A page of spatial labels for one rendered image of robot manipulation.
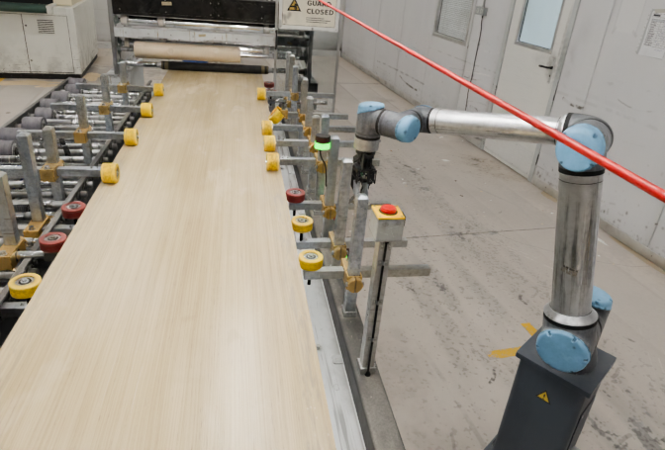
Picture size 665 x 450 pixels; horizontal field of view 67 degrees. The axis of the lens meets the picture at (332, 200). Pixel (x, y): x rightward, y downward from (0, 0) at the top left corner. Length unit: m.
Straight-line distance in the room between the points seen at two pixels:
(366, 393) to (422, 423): 0.94
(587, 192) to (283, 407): 0.95
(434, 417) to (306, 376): 1.29
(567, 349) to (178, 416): 1.09
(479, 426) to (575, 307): 1.00
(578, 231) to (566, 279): 0.15
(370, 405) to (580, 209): 0.78
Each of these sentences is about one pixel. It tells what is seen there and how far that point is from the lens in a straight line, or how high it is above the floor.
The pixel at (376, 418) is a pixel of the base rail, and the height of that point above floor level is 0.70.
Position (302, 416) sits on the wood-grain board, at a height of 0.90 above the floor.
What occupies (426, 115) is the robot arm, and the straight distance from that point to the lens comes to 1.79.
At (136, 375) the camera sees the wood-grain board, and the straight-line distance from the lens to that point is 1.28.
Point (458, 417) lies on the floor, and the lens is 2.50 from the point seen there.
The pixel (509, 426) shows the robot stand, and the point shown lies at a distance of 2.16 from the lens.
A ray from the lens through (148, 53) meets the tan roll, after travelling 4.27.
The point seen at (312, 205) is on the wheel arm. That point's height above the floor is 0.85.
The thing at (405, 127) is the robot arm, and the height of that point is 1.31.
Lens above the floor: 1.77
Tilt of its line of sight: 25 degrees down
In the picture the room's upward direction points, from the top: 5 degrees clockwise
